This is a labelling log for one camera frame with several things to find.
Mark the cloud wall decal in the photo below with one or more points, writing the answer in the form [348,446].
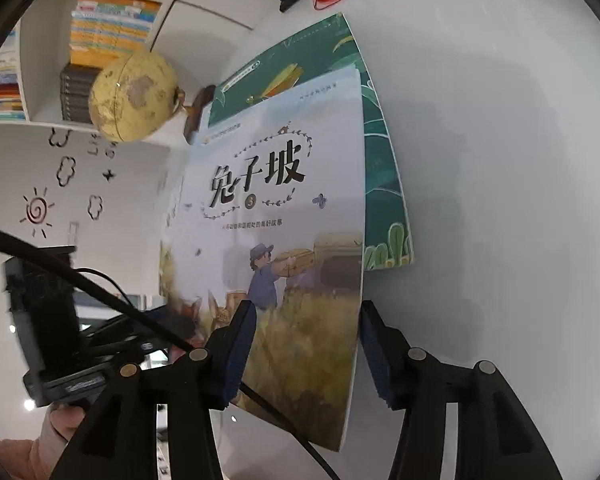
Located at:
[95,207]
[60,137]

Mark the white bookshelf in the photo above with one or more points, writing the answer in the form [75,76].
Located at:
[35,60]

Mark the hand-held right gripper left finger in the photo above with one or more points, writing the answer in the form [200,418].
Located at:
[235,355]

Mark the text wall decal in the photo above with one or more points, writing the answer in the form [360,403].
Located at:
[102,146]

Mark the person's left hand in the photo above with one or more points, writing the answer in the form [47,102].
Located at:
[65,420]

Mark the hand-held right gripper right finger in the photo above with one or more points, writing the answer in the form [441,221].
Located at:
[375,360]

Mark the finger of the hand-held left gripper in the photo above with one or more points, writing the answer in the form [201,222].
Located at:
[130,337]

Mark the teal book with orange insect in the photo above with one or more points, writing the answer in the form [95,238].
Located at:
[380,185]

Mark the white book with wheat field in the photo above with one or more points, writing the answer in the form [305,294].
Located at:
[280,240]

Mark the yellow desk globe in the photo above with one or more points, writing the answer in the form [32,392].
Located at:
[130,95]

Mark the star wall decal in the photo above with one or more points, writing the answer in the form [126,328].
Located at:
[109,175]

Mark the row of mixed thin books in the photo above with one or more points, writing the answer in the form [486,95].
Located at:
[2,85]

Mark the set of dark books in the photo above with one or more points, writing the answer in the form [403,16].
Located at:
[77,92]

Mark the row of orange colourful books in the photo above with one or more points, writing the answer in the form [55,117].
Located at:
[115,25]

